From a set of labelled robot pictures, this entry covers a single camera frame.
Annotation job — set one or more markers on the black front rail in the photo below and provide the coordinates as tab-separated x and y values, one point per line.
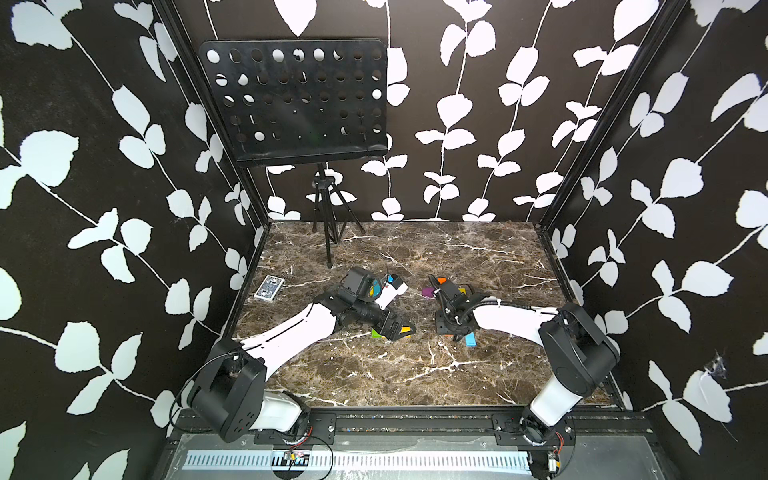
501	423

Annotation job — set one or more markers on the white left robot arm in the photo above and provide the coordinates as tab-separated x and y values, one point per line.
229	393

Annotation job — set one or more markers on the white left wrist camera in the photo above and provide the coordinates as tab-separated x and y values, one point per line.
393	287

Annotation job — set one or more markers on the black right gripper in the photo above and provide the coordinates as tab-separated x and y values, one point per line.
439	324

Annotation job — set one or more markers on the black music stand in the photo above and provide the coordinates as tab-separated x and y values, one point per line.
303	102

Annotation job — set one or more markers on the white perforated strip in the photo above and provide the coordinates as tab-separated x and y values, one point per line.
323	461

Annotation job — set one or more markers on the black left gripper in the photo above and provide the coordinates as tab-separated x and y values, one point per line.
391	332

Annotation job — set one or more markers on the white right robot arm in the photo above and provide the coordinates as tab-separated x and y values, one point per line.
579	353

